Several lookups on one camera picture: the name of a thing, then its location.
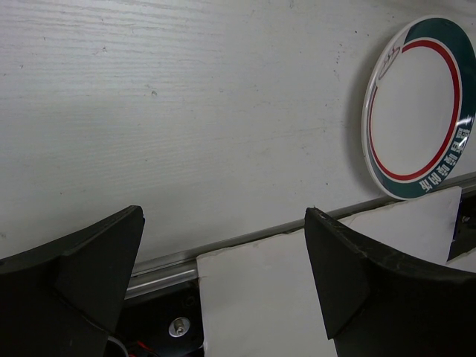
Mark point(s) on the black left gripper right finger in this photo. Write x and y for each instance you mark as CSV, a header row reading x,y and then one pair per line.
x,y
378,301

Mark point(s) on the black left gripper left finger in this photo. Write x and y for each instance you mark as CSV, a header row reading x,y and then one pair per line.
x,y
64,298

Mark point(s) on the green red rimmed plate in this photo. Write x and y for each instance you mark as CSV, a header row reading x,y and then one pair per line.
x,y
419,107

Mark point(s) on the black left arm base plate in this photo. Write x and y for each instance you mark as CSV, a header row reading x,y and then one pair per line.
x,y
167,322

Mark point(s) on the aluminium table edge rail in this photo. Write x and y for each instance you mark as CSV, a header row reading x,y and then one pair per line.
x,y
165,272

